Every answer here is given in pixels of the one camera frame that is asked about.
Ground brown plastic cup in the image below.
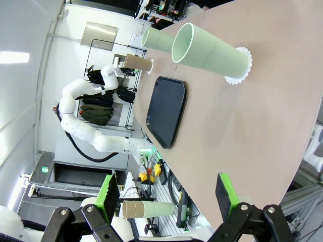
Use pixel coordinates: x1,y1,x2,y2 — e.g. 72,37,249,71
123,53,154,73
134,201,146,218
122,200,137,218

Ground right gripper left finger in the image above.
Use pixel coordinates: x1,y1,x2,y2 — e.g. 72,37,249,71
44,173,121,242

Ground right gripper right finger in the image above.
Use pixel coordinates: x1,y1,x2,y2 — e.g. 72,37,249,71
211,172,293,242

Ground olive hanging jacket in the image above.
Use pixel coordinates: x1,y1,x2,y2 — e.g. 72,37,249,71
79,103,115,127

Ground rectangular ceiling light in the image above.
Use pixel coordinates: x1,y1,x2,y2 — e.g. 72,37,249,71
0,51,30,64

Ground light green plastic cup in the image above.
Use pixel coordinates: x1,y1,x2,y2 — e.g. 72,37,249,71
141,201,175,217
171,22,249,79
141,26,177,53

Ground black robot cable hose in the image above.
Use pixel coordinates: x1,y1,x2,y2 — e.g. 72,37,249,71
56,100,117,162

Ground aluminium profile frame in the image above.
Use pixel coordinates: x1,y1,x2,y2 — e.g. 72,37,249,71
277,180,323,224

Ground grey wall panel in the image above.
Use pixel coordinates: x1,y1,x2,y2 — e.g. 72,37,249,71
80,21,119,51

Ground black hanging jackets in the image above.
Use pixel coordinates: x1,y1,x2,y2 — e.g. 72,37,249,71
85,69,136,106

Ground small light wall panel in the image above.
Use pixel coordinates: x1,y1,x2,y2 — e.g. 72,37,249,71
130,32,144,48

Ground black green handheld device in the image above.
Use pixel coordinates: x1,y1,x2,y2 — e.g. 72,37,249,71
176,191,190,228

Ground black metal clothes rack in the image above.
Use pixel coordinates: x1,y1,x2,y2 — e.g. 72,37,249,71
85,39,147,132

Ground black plastic serving tray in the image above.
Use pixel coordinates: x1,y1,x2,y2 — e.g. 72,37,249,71
146,76,189,149

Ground black fabric cable sleeve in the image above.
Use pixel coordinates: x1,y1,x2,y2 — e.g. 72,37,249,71
0,218,52,242

